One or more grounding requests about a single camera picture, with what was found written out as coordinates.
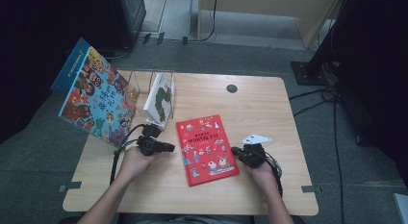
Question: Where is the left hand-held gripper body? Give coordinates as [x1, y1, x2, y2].
[137, 122, 163, 157]

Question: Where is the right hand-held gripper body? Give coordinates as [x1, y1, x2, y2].
[240, 133, 272, 169]

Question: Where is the red picture book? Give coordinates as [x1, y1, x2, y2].
[175, 113, 241, 187]

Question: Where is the white caterpillar picture book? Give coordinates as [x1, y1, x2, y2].
[142, 73, 176, 131]

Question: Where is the clear acrylic book rack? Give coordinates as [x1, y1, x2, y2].
[116, 68, 177, 122]

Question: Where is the light blue monsters picture book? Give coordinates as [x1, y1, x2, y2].
[58, 46, 140, 148]

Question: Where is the dark blue monster picture book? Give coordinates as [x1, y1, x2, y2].
[50, 37, 92, 93]

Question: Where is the person's right hand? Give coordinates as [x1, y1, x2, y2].
[245, 158, 278, 190]

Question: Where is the person's left hand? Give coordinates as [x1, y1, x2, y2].
[118, 146, 161, 184]

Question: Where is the person's grey clothing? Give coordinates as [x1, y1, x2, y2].
[116, 212, 254, 224]

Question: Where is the dark equipment box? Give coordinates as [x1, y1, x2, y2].
[109, 0, 147, 50]

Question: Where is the light wooden partition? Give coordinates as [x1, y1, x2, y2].
[196, 0, 342, 49]

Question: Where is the white box corner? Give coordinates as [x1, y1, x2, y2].
[394, 193, 408, 224]

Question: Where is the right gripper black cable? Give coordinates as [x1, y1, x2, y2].
[264, 151, 284, 198]

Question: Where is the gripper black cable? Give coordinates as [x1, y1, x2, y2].
[264, 151, 284, 198]
[109, 122, 147, 187]

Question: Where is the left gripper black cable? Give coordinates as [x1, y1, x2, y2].
[109, 122, 147, 187]

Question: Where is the long black floor cable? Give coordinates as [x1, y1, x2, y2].
[331, 98, 346, 224]

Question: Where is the black floor cable bundle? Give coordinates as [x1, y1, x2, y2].
[288, 85, 340, 118]

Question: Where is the black stand base plate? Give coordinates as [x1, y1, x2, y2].
[291, 60, 331, 87]

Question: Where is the black hanging cable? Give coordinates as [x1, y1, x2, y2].
[186, 0, 219, 43]

